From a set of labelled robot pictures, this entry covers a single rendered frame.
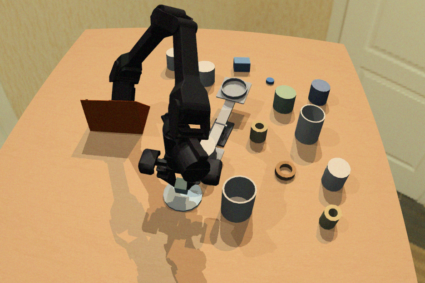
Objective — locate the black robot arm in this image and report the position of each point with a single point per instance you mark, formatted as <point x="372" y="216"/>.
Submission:
<point x="188" y="100"/>

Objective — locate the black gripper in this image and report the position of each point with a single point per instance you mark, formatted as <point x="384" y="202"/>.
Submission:
<point x="166" y="168"/>

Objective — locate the small blue disc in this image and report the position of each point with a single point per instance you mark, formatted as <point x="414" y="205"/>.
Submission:
<point x="270" y="80"/>

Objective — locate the white round dish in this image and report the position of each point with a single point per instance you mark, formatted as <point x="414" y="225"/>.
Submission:
<point x="182" y="202"/>

